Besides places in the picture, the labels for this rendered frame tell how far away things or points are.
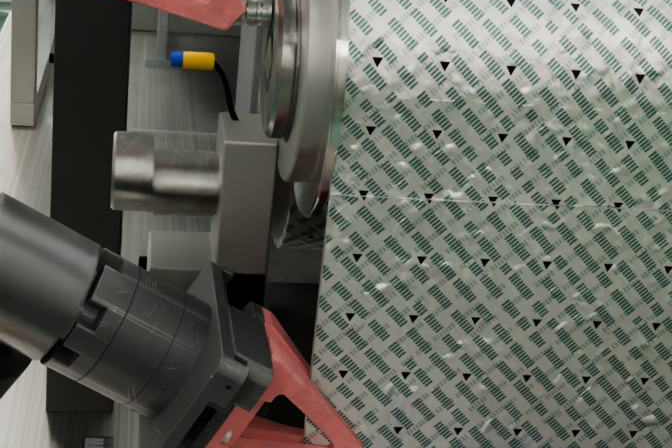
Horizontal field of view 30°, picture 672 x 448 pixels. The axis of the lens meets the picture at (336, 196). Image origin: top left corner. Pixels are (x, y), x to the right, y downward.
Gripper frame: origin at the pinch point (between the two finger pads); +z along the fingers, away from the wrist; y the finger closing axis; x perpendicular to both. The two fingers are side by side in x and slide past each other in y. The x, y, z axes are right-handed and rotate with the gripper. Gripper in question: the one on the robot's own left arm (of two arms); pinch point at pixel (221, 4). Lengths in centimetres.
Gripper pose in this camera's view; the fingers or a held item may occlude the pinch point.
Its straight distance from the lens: 58.4
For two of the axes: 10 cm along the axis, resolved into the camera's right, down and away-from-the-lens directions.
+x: 6.9, -7.0, -1.8
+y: 1.4, 3.8, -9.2
